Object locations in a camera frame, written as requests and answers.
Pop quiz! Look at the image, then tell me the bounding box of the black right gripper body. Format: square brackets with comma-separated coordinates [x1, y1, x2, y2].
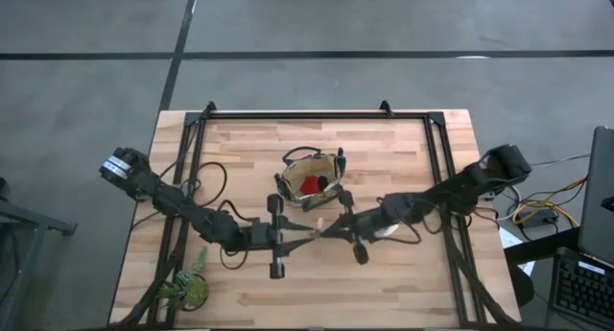
[338, 190, 386, 267]

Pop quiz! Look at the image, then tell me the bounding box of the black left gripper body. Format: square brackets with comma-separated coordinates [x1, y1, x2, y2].
[248, 193, 289, 280]

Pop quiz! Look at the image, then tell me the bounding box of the wooden-handled metal trowel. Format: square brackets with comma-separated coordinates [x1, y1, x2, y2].
[308, 217, 326, 240]

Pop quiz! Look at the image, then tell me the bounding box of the red gardening glove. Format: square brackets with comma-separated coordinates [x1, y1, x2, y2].
[299, 175, 323, 197]

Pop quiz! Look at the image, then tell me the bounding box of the beige green-trimmed gardening bag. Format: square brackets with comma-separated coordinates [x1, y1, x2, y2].
[273, 146, 347, 212]

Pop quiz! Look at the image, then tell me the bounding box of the succulent plant in black pot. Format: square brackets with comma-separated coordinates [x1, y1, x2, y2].
[155, 247, 211, 313]

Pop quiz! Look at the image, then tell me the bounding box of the white paper sheet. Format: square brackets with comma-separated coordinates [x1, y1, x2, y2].
[498, 226, 537, 278]

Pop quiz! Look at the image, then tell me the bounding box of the black power adapter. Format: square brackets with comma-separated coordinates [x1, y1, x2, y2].
[516, 208, 560, 230]

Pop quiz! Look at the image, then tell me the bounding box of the black keyboard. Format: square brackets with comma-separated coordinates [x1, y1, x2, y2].
[550, 247, 614, 330]

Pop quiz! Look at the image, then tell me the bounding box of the black metal stand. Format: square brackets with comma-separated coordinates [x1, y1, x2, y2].
[0, 177, 79, 331]

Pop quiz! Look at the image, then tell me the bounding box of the grey laptop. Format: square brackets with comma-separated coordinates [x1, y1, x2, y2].
[578, 126, 614, 266]

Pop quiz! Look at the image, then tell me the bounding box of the black aluminium rig frame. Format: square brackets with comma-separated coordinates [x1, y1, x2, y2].
[127, 100, 522, 330]

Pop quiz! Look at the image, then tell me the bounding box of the yellow cable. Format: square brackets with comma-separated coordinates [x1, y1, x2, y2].
[510, 177, 589, 227]

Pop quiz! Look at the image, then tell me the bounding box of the grey cable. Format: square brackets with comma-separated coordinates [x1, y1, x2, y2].
[530, 151, 591, 169]

